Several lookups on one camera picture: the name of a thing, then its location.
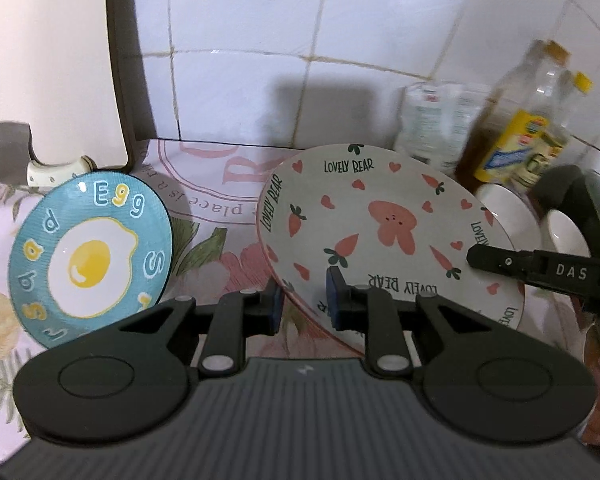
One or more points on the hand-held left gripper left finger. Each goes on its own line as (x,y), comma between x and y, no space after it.
(278,310)

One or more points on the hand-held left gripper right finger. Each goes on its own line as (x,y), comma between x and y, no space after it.
(334,296)

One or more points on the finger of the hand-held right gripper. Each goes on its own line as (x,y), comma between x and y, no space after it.
(530,266)

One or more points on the large white bowl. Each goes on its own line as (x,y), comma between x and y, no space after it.
(510,215)

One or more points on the white plate with bunny print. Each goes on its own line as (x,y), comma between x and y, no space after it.
(380,195)

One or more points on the blue plate with egg print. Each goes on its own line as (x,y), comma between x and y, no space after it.
(90,260)

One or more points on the small white bowl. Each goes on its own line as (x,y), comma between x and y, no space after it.
(567,235)

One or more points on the oil bottle with yellow label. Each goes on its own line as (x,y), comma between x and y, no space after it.
(517,145)

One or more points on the floral tablecloth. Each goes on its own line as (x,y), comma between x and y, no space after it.
(205,210)

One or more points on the clear bottle with yellow cap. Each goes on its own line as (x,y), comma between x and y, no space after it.
(572,110)

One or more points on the white salt bag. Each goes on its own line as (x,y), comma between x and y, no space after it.
(435,125)

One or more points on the white appliance with dark trim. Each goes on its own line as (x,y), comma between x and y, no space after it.
(55,60)

